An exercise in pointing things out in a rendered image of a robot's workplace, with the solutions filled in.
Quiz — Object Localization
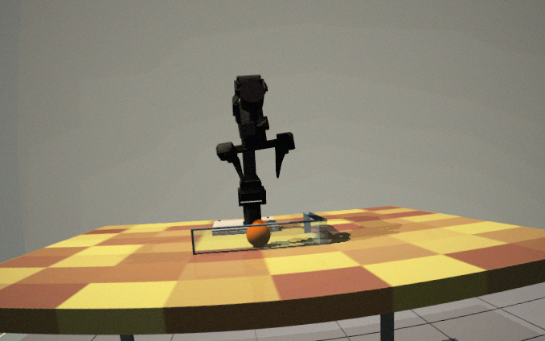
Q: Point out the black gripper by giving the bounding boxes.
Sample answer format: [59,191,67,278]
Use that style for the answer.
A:
[216,116,295,183]

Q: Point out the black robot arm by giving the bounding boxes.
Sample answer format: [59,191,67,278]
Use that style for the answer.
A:
[232,75,269,224]

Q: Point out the low clear walls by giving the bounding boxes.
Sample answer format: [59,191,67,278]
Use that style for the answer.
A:
[192,220,329,255]

